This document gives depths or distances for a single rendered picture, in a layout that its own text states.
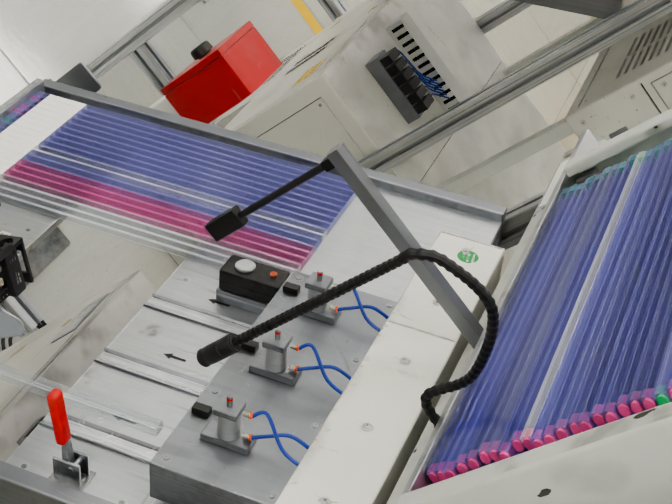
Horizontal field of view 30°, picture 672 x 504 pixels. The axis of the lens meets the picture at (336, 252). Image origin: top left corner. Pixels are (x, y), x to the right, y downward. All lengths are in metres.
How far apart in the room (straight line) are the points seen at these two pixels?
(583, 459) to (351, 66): 1.84
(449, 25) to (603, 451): 2.26
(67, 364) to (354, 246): 0.50
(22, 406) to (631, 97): 1.26
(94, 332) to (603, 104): 1.07
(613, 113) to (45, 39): 1.34
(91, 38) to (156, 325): 1.74
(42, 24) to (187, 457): 1.96
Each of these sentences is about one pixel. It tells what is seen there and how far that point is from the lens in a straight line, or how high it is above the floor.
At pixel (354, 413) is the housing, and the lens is 1.23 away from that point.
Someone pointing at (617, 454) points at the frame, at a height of 1.60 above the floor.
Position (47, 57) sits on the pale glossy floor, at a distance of 3.00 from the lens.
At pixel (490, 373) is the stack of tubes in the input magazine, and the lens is 1.15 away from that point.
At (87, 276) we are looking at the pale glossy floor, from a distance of 2.78.
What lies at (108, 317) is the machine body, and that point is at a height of 0.62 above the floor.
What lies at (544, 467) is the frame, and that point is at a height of 1.54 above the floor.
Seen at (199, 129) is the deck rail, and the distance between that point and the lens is 1.79.
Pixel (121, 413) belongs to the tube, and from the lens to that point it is 1.27.
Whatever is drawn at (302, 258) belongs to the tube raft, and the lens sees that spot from 1.54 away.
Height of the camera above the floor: 2.04
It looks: 37 degrees down
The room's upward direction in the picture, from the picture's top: 62 degrees clockwise
